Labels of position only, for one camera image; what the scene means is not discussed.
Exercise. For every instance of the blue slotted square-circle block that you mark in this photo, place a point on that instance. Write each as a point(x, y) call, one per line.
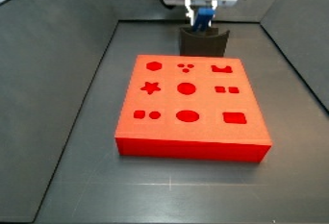
point(205, 16)

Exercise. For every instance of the black curved stand fixture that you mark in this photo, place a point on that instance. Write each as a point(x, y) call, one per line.
point(202, 44)

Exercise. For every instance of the red shape-sorting fixture block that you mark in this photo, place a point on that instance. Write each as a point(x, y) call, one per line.
point(190, 109)

